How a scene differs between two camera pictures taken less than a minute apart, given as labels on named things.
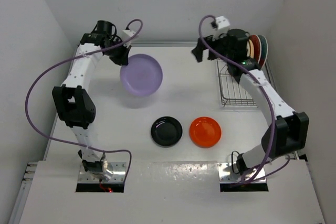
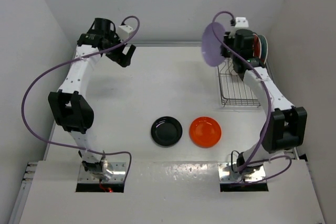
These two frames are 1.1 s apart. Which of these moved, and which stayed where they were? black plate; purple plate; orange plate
Moved: purple plate
Stayed: black plate; orange plate
